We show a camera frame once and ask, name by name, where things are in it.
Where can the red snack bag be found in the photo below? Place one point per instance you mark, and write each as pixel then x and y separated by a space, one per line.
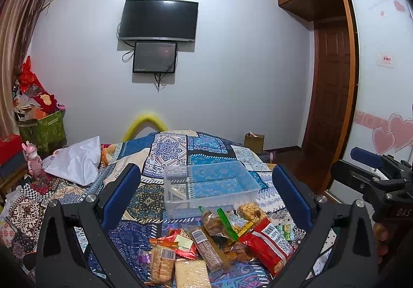
pixel 268 244

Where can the puffed rice snack pack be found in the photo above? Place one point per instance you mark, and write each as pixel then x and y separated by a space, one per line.
pixel 251 212

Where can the cardboard box on floor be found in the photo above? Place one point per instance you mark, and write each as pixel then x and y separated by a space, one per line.
pixel 254 142

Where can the white plastic bag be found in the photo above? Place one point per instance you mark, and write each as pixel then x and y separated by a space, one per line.
pixel 79 163

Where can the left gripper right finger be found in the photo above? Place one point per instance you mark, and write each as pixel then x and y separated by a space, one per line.
pixel 353 259

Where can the small black wall monitor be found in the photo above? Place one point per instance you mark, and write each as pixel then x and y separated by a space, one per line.
pixel 154 57

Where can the green zip snack bag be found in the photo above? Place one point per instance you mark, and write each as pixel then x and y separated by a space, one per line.
pixel 224 224

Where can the patchwork patterned bed cover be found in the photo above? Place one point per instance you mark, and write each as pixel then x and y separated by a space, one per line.
pixel 172 164

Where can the yellow curved cushion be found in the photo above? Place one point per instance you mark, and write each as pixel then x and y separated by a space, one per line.
pixel 143 121

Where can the right hand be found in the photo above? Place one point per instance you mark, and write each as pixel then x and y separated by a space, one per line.
pixel 382 235

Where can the beige cracker pack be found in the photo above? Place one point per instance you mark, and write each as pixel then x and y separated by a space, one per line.
pixel 191 274

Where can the green storage box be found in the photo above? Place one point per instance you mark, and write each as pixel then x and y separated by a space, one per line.
pixel 47 134

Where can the black wall television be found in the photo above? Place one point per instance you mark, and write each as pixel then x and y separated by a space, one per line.
pixel 172 20

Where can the brown biscuit pack with barcode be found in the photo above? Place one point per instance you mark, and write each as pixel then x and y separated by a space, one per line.
pixel 162 264

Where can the brown wooden door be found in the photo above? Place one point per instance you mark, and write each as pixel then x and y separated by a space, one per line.
pixel 329 98

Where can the orange red snack packet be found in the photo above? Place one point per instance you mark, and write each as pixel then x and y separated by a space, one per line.
pixel 179 241

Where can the striped brown curtain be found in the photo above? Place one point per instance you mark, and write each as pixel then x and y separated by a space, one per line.
pixel 18 20

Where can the red box on shelf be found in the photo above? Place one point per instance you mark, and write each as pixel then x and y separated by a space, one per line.
pixel 9 147

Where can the white sliding wardrobe door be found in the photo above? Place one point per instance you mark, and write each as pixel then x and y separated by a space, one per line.
pixel 382 122

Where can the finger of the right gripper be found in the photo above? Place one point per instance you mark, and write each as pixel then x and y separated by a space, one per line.
pixel 366 157

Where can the pink rabbit toy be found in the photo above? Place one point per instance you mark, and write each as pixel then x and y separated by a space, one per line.
pixel 34 162

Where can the clear plastic storage bin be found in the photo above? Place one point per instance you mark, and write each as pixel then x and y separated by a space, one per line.
pixel 225 185

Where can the long brown wafer pack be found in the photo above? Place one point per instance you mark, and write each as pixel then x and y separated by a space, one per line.
pixel 209 251

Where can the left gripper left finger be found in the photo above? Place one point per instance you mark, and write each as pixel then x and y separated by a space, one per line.
pixel 60 261

